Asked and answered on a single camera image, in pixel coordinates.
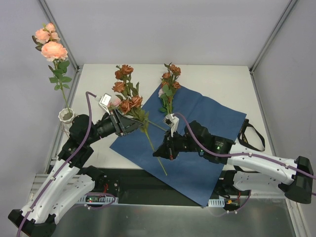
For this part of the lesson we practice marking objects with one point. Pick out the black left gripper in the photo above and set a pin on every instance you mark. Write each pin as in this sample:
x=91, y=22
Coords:
x=117, y=124

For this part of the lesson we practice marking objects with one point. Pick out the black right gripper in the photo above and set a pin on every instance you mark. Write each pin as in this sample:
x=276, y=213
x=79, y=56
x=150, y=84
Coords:
x=171, y=146

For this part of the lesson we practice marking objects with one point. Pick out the blue wrapping paper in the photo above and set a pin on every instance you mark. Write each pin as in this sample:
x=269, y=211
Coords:
x=188, y=173

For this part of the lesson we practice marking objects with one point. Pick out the large orange rose stem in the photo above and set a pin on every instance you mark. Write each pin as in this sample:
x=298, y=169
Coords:
x=130, y=101

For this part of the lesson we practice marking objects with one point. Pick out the orange and pink flower bouquet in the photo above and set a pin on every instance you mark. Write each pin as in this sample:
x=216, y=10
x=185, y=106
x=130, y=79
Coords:
x=168, y=87

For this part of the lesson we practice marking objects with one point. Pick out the peach peony flower stem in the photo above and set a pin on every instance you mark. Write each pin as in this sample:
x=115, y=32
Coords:
x=48, y=43

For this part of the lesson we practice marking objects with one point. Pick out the small pink flower stem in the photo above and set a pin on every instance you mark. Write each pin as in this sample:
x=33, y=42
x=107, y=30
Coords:
x=114, y=104

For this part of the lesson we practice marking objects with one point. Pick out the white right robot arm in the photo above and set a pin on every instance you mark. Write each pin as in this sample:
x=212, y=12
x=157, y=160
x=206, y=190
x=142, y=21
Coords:
x=258, y=171

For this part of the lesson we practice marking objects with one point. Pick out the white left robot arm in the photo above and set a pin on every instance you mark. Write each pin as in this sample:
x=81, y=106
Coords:
x=39, y=217

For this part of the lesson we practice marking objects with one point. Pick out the white ribbed vase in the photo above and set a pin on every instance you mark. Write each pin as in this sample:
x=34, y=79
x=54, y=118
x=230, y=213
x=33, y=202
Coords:
x=66, y=117

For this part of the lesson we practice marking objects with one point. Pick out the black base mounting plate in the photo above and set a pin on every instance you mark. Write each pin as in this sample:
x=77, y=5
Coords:
x=135, y=186

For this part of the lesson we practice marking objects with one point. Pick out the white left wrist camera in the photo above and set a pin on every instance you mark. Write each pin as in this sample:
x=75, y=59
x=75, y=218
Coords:
x=103, y=102

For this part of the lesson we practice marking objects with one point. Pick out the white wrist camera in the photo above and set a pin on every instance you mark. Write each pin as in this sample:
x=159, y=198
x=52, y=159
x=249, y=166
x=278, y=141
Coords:
x=103, y=102
x=172, y=121

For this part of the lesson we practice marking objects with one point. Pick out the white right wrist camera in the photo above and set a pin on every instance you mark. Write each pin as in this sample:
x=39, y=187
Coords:
x=172, y=121

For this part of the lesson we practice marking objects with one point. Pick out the left white cable duct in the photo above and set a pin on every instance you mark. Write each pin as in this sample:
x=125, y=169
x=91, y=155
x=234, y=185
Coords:
x=97, y=199

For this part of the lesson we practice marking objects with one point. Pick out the white cable duct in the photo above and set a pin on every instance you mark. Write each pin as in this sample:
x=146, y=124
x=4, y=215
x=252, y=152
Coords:
x=219, y=202
x=97, y=199

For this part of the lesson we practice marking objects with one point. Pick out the right white cable duct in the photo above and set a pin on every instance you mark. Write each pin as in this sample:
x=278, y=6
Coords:
x=219, y=202

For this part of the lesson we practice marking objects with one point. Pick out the aluminium front rail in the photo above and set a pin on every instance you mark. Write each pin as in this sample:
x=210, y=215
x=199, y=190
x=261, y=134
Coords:
x=40, y=178

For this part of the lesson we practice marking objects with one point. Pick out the right aluminium table rail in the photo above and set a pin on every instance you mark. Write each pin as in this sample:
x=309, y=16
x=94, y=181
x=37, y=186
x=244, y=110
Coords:
x=263, y=114

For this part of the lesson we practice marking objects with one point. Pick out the left aluminium frame post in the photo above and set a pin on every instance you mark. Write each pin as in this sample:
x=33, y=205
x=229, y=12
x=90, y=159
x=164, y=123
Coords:
x=51, y=19

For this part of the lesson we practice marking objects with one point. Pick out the aluminium frame post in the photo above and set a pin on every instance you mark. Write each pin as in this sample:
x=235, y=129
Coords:
x=273, y=34
x=51, y=19

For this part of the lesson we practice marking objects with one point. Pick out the right aluminium frame post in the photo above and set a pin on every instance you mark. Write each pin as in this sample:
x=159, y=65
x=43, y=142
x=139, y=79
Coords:
x=273, y=34

